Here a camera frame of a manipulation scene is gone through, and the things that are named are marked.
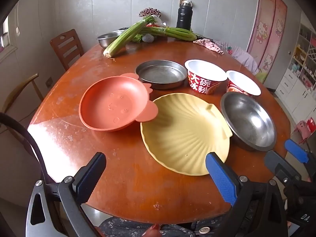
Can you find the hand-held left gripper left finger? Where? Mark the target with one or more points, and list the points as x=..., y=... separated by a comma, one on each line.
x=90, y=172

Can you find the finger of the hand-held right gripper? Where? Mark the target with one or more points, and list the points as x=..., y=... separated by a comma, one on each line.
x=297, y=151
x=279, y=164

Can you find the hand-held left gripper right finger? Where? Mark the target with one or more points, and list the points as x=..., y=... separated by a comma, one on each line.
x=221, y=175

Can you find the steel bowl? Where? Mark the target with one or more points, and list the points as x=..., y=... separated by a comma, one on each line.
x=246, y=121

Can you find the yellow shell-shaped plate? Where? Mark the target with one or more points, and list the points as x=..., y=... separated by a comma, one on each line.
x=182, y=133

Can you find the orange plastic plate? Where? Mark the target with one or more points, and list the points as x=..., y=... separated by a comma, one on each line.
x=111, y=103

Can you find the small red instant noodle bowl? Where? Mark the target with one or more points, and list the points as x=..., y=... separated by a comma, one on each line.
x=243, y=81

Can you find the round steel pan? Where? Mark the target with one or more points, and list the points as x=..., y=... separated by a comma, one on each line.
x=160, y=75

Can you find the pink stool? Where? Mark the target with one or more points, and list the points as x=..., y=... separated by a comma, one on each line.
x=305, y=128

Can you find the white cabinet with shelves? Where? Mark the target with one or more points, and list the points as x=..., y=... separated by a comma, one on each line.
x=296, y=93

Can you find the dark floral clothing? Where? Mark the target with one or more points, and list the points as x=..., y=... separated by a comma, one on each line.
x=123, y=227

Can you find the large red instant noodle bowl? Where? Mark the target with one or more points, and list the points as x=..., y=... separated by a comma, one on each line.
x=197, y=79

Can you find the pink strawberry print garment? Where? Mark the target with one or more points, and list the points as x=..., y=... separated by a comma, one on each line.
x=242, y=56

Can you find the curved-back chair with dark seat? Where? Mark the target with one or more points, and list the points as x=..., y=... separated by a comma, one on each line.
x=22, y=84

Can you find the pink cartoon cat wardrobe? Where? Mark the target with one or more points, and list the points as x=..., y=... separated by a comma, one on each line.
x=261, y=29

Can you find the pink cloth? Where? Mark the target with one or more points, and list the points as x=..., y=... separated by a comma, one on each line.
x=209, y=45

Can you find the wooden slat-back chair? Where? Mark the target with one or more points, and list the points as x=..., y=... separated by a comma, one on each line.
x=56, y=44

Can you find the steel basin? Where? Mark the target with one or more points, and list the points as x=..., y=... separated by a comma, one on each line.
x=106, y=40

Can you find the thick celery bunch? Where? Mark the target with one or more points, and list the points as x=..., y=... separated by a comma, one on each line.
x=123, y=38

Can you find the black elongated item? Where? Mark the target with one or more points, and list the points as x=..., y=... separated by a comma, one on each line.
x=203, y=37

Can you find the fruit in foam net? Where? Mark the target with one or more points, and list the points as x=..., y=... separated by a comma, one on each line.
x=148, y=38

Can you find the wrapped thin celery bunch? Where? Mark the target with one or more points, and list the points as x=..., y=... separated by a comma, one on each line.
x=177, y=32

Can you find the window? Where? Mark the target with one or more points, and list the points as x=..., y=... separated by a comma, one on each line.
x=5, y=37

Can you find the black thermos bottle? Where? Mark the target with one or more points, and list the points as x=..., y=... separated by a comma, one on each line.
x=184, y=17

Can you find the dark red flower bouquet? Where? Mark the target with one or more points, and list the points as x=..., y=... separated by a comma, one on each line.
x=149, y=12

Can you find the low wall outlet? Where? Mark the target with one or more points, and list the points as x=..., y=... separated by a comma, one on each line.
x=49, y=82

